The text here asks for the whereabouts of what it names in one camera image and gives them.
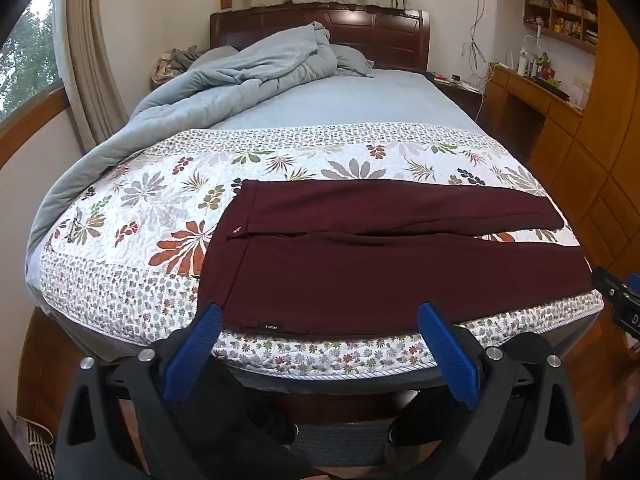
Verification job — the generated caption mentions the beige side curtain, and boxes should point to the beige side curtain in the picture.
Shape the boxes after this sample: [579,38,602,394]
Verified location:
[64,0,132,153]

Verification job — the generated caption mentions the wooden nightstand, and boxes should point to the wooden nightstand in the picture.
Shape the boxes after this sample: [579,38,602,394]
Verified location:
[425,71,487,120]

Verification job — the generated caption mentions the wooden wardrobe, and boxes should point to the wooden wardrobe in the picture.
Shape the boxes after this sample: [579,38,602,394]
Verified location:
[527,0,640,286]

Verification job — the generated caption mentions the light blue bed sheet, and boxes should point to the light blue bed sheet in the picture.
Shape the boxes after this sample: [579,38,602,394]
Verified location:
[207,67,497,137]

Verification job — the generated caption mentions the wooden wall shelf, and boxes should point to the wooden wall shelf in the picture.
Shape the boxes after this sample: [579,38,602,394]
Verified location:
[522,0,601,57]

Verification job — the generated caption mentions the green toy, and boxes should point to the green toy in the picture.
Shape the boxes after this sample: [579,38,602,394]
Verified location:
[535,52,557,83]

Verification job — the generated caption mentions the wooden desk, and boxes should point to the wooden desk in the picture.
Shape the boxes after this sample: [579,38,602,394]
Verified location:
[484,62,587,173]

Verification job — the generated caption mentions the white hanging cables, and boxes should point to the white hanging cables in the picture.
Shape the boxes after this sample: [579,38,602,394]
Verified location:
[460,0,498,111]

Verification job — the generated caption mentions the dark wooden headboard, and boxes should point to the dark wooden headboard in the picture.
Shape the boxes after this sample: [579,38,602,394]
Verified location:
[209,3,432,74]

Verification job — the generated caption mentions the checked bag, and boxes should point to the checked bag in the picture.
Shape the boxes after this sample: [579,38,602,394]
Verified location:
[6,410,57,480]

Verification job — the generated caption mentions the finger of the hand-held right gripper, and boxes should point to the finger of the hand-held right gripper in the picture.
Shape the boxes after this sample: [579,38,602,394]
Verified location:
[591,266,628,306]

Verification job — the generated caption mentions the white floral quilt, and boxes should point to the white floral quilt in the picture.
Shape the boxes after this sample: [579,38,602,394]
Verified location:
[39,122,607,380]

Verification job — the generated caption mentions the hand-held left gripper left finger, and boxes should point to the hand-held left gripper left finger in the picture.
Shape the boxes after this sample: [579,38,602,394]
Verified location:
[55,301,223,480]

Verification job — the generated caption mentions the light blue comforter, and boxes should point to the light blue comforter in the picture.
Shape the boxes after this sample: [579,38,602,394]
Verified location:
[27,21,377,266]

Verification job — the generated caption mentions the pile of grey clothes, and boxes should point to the pile of grey clothes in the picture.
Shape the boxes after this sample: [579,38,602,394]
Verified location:
[150,46,203,87]

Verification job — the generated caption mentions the wooden bed frame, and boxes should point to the wooden bed frame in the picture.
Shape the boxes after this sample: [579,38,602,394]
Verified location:
[17,305,451,426]

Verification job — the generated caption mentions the window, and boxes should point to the window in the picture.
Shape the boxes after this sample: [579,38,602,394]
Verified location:
[0,0,67,123]

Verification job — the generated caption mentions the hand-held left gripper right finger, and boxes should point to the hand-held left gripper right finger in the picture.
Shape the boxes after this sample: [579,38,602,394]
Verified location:
[417,301,587,480]

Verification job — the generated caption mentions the maroon pants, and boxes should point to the maroon pants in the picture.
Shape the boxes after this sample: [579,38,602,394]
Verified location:
[199,178,601,339]

